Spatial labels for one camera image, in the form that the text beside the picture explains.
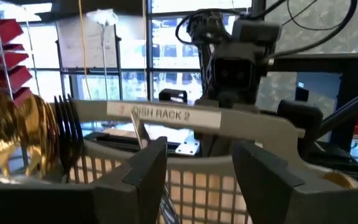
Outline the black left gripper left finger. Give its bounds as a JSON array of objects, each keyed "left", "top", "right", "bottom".
[{"left": 0, "top": 136, "right": 168, "bottom": 224}]

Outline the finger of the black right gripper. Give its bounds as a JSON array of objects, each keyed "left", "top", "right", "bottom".
[
  {"left": 158, "top": 88, "right": 188, "bottom": 104},
  {"left": 277, "top": 99, "right": 324, "bottom": 160}
]

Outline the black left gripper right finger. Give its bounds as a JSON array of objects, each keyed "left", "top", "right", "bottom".
[{"left": 231, "top": 139, "right": 358, "bottom": 224}]

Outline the cream-handled table knife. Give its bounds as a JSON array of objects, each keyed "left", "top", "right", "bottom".
[{"left": 129, "top": 109, "right": 151, "bottom": 151}]

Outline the grey plastic cutlery basket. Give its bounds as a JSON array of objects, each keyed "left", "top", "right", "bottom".
[{"left": 50, "top": 98, "right": 358, "bottom": 224}]

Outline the silver fork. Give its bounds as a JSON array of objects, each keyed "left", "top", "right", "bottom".
[{"left": 158, "top": 183, "right": 180, "bottom": 224}]

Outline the black fork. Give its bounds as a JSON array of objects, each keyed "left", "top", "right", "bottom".
[{"left": 53, "top": 93, "right": 85, "bottom": 183}]

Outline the whiteboard on stand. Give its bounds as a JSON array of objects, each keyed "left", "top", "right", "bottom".
[{"left": 54, "top": 14, "right": 123, "bottom": 101}]

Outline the red storage bin rack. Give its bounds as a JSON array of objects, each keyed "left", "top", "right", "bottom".
[{"left": 0, "top": 17, "right": 34, "bottom": 105}]

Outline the gold spoon cream handle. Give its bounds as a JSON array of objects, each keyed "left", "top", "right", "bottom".
[{"left": 323, "top": 172, "right": 358, "bottom": 190}]

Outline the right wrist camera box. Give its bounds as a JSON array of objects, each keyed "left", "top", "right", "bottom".
[{"left": 211, "top": 43, "right": 257, "bottom": 94}]

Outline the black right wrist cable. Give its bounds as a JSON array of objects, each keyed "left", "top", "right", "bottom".
[{"left": 175, "top": 0, "right": 358, "bottom": 60}]

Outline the yellow hanging cable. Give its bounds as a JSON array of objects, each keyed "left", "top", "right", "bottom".
[{"left": 78, "top": 0, "right": 93, "bottom": 101}]

